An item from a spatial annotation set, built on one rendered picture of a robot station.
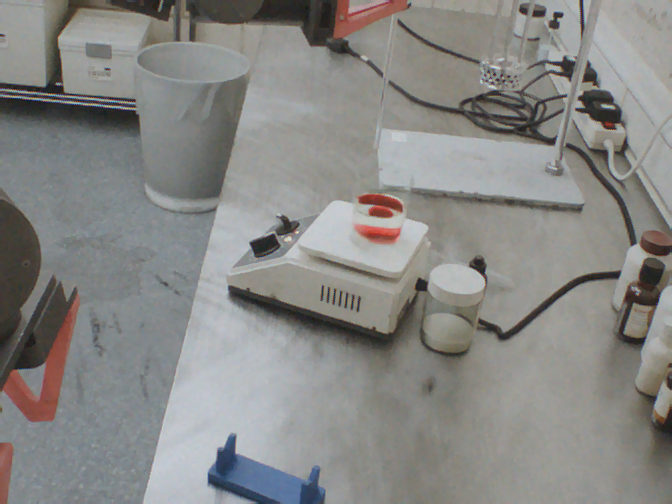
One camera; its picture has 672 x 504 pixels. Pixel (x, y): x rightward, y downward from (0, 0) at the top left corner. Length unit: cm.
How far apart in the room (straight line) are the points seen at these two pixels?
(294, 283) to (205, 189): 173
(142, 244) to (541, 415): 179
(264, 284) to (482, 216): 39
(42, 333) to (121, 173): 251
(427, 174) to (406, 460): 59
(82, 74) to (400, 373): 234
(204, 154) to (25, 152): 70
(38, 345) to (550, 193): 101
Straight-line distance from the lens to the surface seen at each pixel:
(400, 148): 143
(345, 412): 90
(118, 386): 210
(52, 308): 48
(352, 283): 97
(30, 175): 297
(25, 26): 319
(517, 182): 138
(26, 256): 35
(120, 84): 315
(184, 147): 263
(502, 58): 135
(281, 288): 101
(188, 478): 83
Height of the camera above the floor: 134
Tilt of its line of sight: 31 degrees down
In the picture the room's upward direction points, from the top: 7 degrees clockwise
